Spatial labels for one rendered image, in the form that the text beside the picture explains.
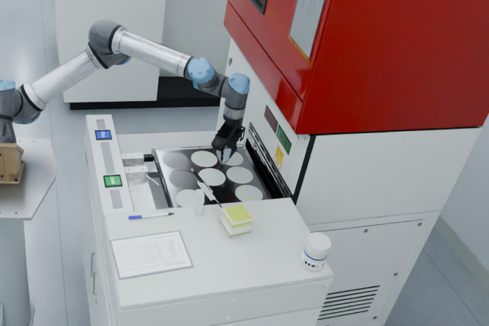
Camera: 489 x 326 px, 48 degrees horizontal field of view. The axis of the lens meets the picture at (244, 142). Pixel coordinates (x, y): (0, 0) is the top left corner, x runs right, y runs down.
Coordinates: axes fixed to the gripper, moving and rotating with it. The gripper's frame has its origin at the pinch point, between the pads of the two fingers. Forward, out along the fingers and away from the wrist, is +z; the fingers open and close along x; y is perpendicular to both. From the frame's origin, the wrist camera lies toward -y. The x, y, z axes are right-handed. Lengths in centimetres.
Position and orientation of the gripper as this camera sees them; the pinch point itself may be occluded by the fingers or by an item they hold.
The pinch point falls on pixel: (221, 161)
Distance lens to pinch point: 205.0
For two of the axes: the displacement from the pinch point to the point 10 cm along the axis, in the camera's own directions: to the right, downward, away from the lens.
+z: -1.7, 8.1, 5.6
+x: -8.5, -4.1, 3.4
